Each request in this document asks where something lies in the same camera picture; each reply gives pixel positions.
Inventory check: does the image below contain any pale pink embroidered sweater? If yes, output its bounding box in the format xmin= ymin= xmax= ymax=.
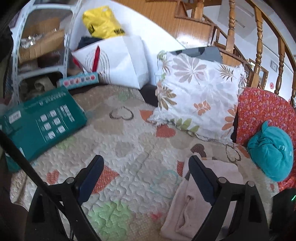
xmin=160 ymin=158 xmax=243 ymax=240

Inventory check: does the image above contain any heart patterned quilt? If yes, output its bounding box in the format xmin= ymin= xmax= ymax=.
xmin=9 ymin=84 xmax=280 ymax=241

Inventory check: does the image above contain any teal plush cushion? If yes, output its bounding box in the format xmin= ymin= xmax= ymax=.
xmin=247 ymin=121 xmax=294 ymax=182

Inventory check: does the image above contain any green cardboard box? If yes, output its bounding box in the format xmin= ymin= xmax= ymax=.
xmin=1 ymin=87 xmax=87 ymax=162

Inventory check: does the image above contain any long teal toy box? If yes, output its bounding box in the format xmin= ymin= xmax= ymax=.
xmin=57 ymin=72 xmax=99 ymax=90

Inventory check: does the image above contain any red floral blanket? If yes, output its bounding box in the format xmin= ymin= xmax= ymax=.
xmin=236 ymin=88 xmax=295 ymax=191

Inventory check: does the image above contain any white floral pillow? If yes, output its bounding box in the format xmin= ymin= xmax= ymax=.
xmin=149 ymin=51 xmax=245 ymax=144

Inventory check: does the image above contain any white paper shopping bag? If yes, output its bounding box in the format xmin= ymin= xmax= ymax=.
xmin=72 ymin=35 xmax=149 ymax=89

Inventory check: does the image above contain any white metal shelf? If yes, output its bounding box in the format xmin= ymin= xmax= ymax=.
xmin=11 ymin=1 xmax=83 ymax=103

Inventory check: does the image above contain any yellow plastic bag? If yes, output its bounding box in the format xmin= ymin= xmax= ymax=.
xmin=82 ymin=6 xmax=125 ymax=39

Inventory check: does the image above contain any wooden stair railing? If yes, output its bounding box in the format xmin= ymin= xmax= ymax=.
xmin=174 ymin=0 xmax=296 ymax=100

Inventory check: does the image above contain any black cable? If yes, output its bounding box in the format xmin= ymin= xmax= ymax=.
xmin=0 ymin=131 xmax=93 ymax=241

